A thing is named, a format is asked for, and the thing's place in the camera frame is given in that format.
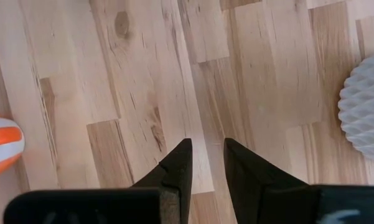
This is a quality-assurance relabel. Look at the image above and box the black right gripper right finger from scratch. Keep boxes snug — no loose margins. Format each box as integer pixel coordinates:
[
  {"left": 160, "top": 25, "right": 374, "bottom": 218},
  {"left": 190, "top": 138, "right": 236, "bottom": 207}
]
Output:
[{"left": 223, "top": 138, "right": 374, "bottom": 224}]

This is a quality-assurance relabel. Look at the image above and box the orange mug white handle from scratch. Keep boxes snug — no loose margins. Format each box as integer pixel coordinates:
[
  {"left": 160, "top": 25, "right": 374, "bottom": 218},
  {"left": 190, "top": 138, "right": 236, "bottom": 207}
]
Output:
[{"left": 0, "top": 115, "right": 26, "bottom": 180}]

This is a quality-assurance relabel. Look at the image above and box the white textured pen holder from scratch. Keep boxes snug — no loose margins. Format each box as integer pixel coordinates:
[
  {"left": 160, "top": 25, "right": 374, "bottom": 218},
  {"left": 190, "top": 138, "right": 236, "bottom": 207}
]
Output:
[{"left": 337, "top": 49, "right": 374, "bottom": 163}]

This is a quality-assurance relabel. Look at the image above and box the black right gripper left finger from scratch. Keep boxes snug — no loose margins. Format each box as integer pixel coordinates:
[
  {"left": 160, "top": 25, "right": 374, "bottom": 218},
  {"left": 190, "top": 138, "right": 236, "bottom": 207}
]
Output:
[{"left": 2, "top": 138, "right": 194, "bottom": 224}]

